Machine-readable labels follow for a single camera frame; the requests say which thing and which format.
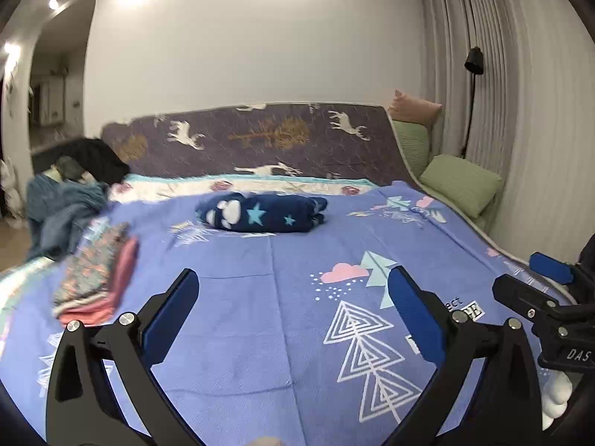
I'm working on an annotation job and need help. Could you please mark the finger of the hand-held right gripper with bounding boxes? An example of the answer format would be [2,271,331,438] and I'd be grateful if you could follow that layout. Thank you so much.
[530,252,575,284]
[492,273,559,321]

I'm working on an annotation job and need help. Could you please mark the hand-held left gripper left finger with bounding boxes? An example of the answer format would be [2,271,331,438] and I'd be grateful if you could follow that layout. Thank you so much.
[44,268,205,446]

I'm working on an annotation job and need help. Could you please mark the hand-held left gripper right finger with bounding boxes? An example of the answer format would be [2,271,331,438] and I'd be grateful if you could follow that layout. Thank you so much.
[386,266,544,446]

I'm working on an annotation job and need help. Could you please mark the navy fleece pajama top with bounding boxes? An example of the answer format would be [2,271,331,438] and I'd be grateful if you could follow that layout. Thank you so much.
[194,191,329,234]

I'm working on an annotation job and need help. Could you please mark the folded pink clothes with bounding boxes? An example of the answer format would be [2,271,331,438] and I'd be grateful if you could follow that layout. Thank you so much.
[60,237,140,326]

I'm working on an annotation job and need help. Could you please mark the folded floral clothes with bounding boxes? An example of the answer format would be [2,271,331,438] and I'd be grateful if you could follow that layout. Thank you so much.
[52,223,131,307]

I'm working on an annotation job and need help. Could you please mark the person's right hand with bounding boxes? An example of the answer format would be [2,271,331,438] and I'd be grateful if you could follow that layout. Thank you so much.
[539,368,575,430]

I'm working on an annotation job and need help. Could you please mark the green seat cushion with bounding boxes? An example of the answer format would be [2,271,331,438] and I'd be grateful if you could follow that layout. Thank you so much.
[465,204,498,233]

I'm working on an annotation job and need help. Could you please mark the blue printed blanket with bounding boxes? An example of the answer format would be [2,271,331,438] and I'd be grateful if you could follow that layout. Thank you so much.
[0,180,572,446]

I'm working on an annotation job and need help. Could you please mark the green pillow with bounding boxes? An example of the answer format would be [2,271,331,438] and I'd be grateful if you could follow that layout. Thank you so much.
[391,120,431,178]
[418,154,504,219]

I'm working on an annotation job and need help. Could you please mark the white quilt with teal edge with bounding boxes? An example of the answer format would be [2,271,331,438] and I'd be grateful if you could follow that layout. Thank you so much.
[109,173,379,204]

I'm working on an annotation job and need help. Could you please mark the white pleated curtain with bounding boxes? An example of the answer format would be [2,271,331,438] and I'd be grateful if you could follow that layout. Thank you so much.
[414,0,595,261]

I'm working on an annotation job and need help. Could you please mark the teal fleece blanket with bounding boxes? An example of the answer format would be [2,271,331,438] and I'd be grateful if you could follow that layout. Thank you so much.
[25,174,110,261]

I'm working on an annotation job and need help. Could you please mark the black clothing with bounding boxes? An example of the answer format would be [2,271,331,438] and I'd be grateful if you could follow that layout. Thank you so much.
[70,137,131,184]

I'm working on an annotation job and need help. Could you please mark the grey green cloth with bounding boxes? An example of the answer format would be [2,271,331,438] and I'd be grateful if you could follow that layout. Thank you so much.
[55,157,84,182]

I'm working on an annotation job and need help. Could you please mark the purple deer print mattress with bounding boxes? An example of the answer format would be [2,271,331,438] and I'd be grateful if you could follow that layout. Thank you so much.
[101,101,577,298]

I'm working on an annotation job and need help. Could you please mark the pink pillow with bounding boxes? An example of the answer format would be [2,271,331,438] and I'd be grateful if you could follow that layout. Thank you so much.
[387,90,442,126]

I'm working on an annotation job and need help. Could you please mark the black floor lamp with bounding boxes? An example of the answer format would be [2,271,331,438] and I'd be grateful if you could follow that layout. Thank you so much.
[460,46,485,159]

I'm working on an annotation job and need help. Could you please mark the white wall cabinet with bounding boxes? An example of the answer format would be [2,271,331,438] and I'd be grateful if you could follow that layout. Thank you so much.
[37,77,66,126]

